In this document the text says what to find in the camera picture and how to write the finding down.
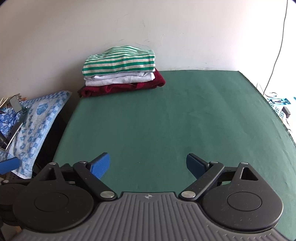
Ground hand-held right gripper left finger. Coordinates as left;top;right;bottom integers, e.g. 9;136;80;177
35;152;116;200

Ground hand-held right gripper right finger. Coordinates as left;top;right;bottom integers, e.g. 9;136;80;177
179;153;259;201

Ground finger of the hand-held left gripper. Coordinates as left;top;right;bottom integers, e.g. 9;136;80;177
0;157;20;175

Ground green white striped shirt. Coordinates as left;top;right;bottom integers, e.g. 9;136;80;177
83;46;156;77

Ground black phone in metal stand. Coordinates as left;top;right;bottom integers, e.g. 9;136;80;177
0;122;23;151

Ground blue floral cloth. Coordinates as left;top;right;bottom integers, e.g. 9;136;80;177
0;108;19;133

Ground blue patterned towel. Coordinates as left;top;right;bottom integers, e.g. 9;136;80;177
0;90;72;179

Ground green table cloth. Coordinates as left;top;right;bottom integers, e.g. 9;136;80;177
52;70;296;241

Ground small standing mirror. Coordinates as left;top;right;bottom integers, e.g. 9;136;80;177
10;95;28;113

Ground wooden sticks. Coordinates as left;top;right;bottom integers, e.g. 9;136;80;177
0;93;22;105

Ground dark red folded sweater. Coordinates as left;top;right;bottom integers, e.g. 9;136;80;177
77;68;166;98

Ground white folded towel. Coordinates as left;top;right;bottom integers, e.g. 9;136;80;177
85;76;155;88

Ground white folded shirt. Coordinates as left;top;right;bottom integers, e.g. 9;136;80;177
84;71;156;82

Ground blue white clutter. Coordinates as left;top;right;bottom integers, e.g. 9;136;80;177
265;91;292;121

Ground dark wall cable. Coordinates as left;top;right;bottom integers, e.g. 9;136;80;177
262;0;289;96

